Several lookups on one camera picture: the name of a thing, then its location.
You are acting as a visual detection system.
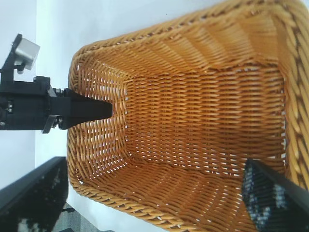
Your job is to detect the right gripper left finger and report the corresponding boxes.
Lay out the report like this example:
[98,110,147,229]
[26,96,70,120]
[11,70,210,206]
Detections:
[0,156,69,232]

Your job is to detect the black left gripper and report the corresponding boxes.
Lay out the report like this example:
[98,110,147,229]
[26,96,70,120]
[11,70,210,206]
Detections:
[0,75,114,134]

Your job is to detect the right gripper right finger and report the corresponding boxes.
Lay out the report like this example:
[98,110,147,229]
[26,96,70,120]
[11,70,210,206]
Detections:
[242,159,309,232]

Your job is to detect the woven brown wicker basket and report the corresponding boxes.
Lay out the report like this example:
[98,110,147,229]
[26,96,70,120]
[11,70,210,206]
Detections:
[66,0,309,232]

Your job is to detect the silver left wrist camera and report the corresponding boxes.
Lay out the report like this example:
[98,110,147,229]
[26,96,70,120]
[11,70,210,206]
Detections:
[14,38,41,71]

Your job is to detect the black left camera bracket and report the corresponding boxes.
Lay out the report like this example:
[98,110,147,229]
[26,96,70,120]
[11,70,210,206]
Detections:
[0,33,25,84]

